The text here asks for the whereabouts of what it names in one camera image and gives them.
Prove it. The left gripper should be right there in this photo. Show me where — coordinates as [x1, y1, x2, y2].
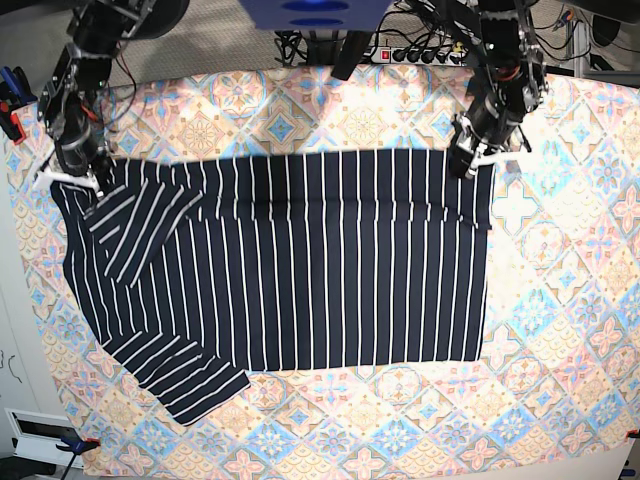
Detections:
[447, 94, 524, 179]

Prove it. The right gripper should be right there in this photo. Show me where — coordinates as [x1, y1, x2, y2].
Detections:
[33, 122, 113, 198]

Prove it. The navy white striped T-shirt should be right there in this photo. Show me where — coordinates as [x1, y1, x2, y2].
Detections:
[51, 149, 493, 425]

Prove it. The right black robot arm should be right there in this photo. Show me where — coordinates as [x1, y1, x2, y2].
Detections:
[33, 0, 189, 195]

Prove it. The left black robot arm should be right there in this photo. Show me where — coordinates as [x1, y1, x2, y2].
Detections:
[434, 1, 548, 179]

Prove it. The blue orange clamp upper left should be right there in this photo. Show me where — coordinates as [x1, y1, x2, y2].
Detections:
[1, 66, 37, 145]

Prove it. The blue orange clamp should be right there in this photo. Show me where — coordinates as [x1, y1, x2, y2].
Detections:
[56, 437, 101, 467]
[1, 66, 37, 145]

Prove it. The white power strip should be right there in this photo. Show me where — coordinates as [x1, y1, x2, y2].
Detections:
[370, 45, 467, 67]

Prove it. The patterned floral tablecloth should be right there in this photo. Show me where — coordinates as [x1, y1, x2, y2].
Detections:
[1, 76, 639, 479]

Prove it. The blue orange clamp lower left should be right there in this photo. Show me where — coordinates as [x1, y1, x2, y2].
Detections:
[56, 437, 101, 467]

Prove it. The orange clamp lower right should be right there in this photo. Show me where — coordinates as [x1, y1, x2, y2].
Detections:
[625, 429, 640, 441]

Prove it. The black mounting post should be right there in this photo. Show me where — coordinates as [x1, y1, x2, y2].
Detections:
[331, 30, 373, 81]

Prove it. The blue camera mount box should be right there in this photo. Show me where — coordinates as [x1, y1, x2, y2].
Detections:
[240, 0, 391, 31]

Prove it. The white wall vent box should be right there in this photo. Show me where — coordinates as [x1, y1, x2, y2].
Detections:
[4, 408, 80, 466]

